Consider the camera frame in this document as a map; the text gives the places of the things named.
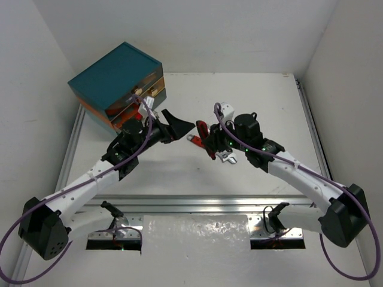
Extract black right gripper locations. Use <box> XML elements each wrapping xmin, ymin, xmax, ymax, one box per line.
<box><xmin>202</xmin><ymin>117</ymin><xmax>248</xmax><ymax>152</ymax></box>

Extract red handled adjustable wrench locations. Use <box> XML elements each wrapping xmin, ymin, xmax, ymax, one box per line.
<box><xmin>187</xmin><ymin>134</ymin><xmax>238</xmax><ymax>164</ymax></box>

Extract red black utility knife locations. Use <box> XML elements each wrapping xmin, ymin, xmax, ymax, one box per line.
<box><xmin>136</xmin><ymin>104</ymin><xmax>145</xmax><ymax>121</ymax></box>
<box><xmin>196</xmin><ymin>120</ymin><xmax>216</xmax><ymax>160</ymax></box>

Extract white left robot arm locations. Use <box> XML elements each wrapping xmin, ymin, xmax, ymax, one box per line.
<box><xmin>18</xmin><ymin>109</ymin><xmax>195</xmax><ymax>261</ymax></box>

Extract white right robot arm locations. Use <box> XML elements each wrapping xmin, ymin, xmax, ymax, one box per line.
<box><xmin>197</xmin><ymin>113</ymin><xmax>368</xmax><ymax>248</ymax></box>

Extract teal drawer organizer box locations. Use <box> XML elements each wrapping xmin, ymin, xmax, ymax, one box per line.
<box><xmin>68</xmin><ymin>42</ymin><xmax>167</xmax><ymax>133</ymax></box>

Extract white foam cover panel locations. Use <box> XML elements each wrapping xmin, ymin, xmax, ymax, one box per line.
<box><xmin>142</xmin><ymin>215</ymin><xmax>250</xmax><ymax>255</ymax></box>

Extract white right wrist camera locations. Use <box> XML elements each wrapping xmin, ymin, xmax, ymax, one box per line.
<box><xmin>219</xmin><ymin>102</ymin><xmax>235</xmax><ymax>123</ymax></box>

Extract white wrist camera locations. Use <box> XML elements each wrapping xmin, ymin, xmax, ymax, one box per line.
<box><xmin>138</xmin><ymin>96</ymin><xmax>156</xmax><ymax>118</ymax></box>
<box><xmin>219</xmin><ymin>102</ymin><xmax>235</xmax><ymax>123</ymax></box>

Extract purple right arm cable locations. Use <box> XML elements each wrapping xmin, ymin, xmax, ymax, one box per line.
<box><xmin>214</xmin><ymin>102</ymin><xmax>378</xmax><ymax>281</ymax></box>

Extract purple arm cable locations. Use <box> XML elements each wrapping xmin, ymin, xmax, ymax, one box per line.
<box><xmin>0</xmin><ymin>94</ymin><xmax>153</xmax><ymax>284</ymax></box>
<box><xmin>214</xmin><ymin>102</ymin><xmax>378</xmax><ymax>281</ymax></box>

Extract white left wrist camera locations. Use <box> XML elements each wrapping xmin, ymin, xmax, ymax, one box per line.
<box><xmin>138</xmin><ymin>96</ymin><xmax>156</xmax><ymax>118</ymax></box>

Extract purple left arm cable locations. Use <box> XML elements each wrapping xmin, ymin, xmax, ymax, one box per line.
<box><xmin>0</xmin><ymin>94</ymin><xmax>153</xmax><ymax>284</ymax></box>

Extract aluminium table edge rail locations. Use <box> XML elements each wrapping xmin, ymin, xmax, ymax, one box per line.
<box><xmin>80</xmin><ymin>195</ymin><xmax>312</xmax><ymax>214</ymax></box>

